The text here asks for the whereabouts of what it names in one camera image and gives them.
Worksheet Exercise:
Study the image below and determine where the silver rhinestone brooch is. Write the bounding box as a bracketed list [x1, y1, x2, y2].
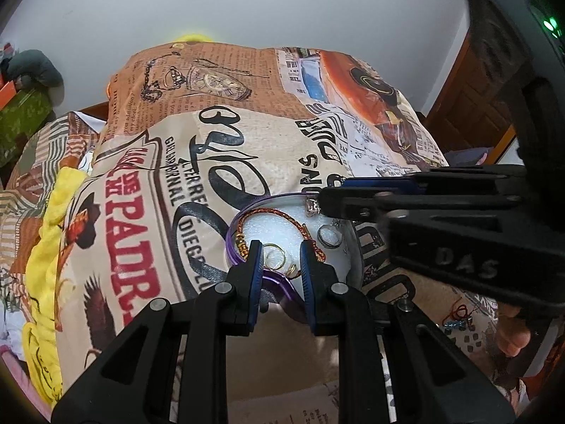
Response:
[305, 197, 321, 217]

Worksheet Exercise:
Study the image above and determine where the silver ring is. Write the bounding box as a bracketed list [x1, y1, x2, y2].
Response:
[317, 224, 345, 249]

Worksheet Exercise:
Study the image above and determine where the purple heart-shaped tin box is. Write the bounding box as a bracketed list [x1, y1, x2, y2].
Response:
[225, 193, 363, 324]

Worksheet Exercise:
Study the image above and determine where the gold ring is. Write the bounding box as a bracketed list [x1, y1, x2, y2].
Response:
[263, 243, 302, 280]

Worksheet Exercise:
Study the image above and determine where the orange braided cord bracelet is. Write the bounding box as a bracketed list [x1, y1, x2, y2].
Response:
[231, 207, 328, 266]

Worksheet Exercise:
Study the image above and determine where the person's right hand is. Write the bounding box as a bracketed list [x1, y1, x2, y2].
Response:
[495, 302, 531, 357]

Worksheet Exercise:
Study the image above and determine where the brown wooden door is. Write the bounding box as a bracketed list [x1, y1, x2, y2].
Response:
[424, 39, 515, 165]

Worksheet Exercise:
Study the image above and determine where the yellow cloth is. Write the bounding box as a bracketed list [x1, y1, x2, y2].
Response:
[22, 166, 86, 407]

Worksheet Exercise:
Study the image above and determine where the newspaper print blanket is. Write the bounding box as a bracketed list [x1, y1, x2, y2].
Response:
[1, 42, 446, 417]

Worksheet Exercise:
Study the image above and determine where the yellow chair back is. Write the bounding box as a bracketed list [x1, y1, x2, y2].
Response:
[173, 33, 213, 43]

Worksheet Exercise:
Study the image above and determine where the green patterned box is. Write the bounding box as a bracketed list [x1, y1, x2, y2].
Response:
[0, 88, 53, 166]

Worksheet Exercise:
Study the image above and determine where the orange box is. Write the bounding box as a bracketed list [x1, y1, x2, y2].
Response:
[0, 81, 16, 110]

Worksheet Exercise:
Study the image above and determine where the dark green pillow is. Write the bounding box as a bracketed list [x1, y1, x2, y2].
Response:
[1, 50, 63, 90]

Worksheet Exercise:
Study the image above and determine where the red blue bead bracelet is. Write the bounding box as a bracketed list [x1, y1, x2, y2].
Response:
[440, 301, 483, 332]

